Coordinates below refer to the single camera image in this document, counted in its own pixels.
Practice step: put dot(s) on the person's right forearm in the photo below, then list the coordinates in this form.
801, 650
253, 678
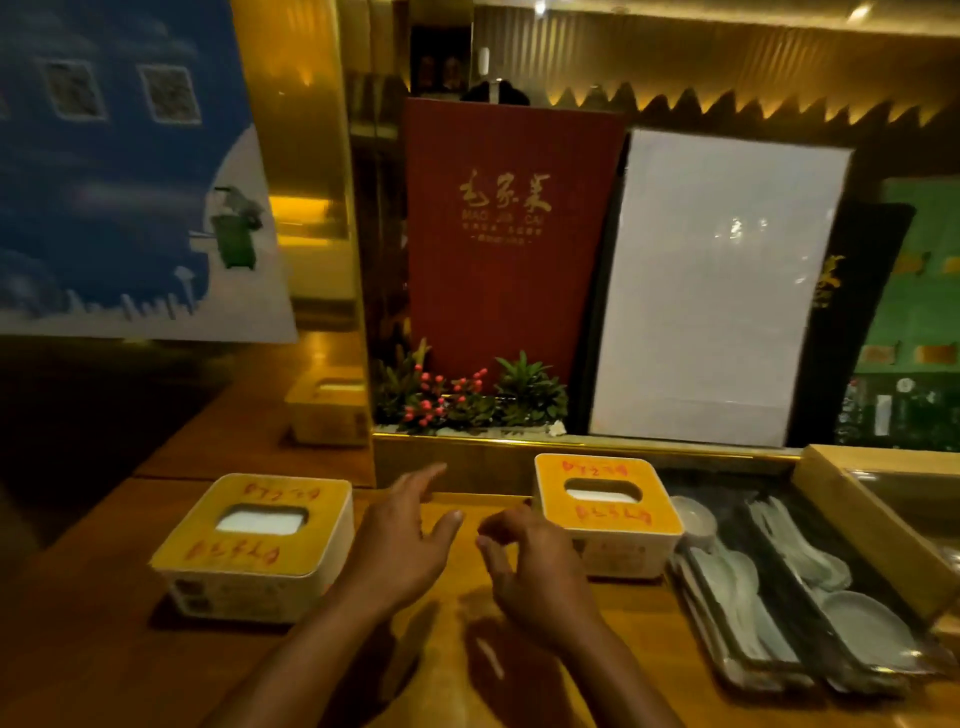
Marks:
619, 679

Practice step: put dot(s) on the yellow-topped white tissue box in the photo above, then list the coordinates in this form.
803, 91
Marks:
240, 562
607, 540

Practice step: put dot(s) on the white ceramic spoon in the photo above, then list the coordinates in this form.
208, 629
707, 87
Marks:
799, 547
731, 592

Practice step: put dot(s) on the person's left hand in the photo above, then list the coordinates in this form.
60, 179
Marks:
390, 551

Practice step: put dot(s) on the person's left forearm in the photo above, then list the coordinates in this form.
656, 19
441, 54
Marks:
300, 667

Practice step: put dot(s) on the white laminated sheet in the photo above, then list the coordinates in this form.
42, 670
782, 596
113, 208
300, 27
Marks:
712, 292

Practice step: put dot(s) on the black menu book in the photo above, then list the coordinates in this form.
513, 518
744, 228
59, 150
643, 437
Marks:
847, 322

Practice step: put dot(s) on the gold planter ledge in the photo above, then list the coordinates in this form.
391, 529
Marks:
480, 461

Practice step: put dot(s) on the person's right thumb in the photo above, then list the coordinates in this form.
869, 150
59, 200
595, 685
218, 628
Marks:
491, 564

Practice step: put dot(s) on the black tray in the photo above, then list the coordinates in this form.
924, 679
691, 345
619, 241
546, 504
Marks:
855, 660
739, 637

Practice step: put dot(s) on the white oval dish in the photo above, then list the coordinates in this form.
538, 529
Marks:
870, 628

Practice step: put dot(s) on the green poster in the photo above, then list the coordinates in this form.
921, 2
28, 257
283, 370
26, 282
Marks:
919, 300

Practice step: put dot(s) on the green plant with red berries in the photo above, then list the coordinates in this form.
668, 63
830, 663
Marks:
465, 401

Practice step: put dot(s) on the person's left thumb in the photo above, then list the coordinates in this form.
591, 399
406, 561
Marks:
444, 534

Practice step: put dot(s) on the small white round dish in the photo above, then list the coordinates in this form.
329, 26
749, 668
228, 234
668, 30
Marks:
694, 517

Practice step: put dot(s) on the blue and white poster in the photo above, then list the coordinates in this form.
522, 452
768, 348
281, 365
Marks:
112, 187

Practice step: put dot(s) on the light wooden box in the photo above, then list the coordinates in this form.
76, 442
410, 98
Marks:
870, 517

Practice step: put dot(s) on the red menu book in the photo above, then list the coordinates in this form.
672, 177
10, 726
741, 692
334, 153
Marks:
502, 300

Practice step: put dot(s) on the person's right hand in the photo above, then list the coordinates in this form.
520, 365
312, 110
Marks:
544, 581

